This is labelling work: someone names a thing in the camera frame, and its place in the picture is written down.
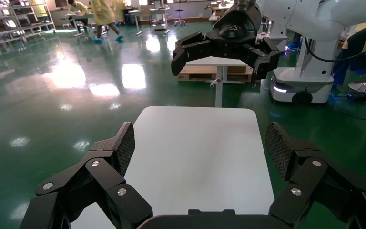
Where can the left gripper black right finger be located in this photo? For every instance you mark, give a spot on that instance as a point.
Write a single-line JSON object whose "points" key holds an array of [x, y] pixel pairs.
{"points": [[315, 180]]}

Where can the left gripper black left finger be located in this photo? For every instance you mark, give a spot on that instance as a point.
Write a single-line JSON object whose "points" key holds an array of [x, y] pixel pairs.
{"points": [[101, 177]]}

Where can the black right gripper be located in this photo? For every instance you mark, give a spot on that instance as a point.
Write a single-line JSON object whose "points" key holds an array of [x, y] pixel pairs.
{"points": [[233, 31]]}

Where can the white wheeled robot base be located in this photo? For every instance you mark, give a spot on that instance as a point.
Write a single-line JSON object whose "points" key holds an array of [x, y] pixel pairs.
{"points": [[306, 85]]}

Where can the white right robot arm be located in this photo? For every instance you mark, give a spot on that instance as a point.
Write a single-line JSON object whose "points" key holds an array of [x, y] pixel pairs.
{"points": [[312, 15]]}

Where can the wooden pallet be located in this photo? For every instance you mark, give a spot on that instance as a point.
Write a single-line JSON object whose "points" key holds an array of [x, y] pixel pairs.
{"points": [[198, 73]]}

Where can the black stool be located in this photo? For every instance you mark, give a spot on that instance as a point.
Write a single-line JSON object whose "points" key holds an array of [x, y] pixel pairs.
{"points": [[179, 15]]}

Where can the white equipment cart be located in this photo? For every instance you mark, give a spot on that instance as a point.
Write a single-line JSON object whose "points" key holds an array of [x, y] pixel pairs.
{"points": [[159, 23]]}

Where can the black floor power adapter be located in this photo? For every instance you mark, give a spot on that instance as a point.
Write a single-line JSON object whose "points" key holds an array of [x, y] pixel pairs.
{"points": [[359, 97]]}

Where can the white work table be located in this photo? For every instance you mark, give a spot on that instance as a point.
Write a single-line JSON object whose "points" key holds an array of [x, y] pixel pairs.
{"points": [[138, 12], [78, 15]]}

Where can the standing person in yellow coat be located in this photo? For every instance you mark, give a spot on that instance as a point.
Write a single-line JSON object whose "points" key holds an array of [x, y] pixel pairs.
{"points": [[119, 9]]}

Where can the walking person in yellow coat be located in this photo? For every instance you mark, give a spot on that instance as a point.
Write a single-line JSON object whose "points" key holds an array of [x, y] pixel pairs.
{"points": [[102, 14]]}

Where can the person in yellow and blue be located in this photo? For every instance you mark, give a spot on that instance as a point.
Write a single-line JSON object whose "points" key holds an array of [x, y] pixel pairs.
{"points": [[363, 41]]}

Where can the seated person in yellow coat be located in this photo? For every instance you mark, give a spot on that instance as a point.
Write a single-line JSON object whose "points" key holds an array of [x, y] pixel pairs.
{"points": [[77, 11]]}

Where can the metal shelf rack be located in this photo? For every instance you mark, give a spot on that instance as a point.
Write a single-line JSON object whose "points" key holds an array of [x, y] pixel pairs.
{"points": [[0, 31], [36, 25]]}

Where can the white pedestal table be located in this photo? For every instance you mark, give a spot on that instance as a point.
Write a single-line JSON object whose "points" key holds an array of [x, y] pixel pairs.
{"points": [[218, 85]]}

